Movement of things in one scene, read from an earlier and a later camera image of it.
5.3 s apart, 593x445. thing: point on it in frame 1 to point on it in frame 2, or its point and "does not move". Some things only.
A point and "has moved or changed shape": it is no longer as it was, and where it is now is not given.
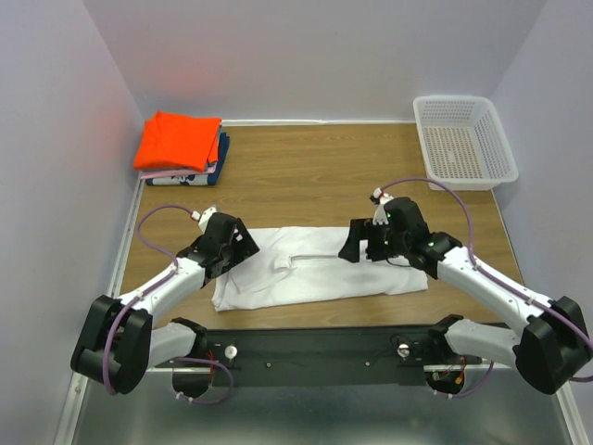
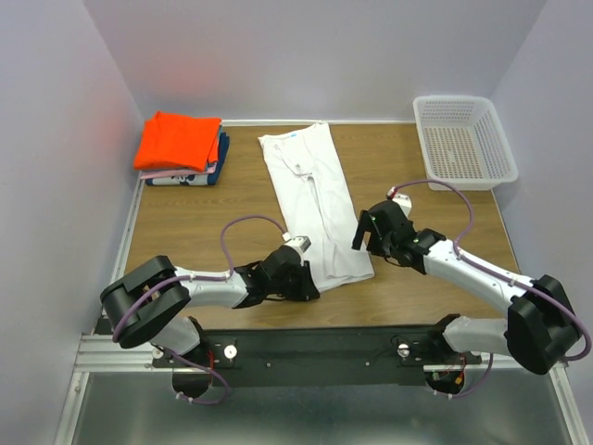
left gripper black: x=245 y=247 to x=307 y=289
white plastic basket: x=464 y=143 does not move
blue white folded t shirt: x=199 y=180 does not move
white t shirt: x=303 y=263 has moved or changed shape
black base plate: x=325 y=357 does not move
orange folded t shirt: x=171 y=142 does not move
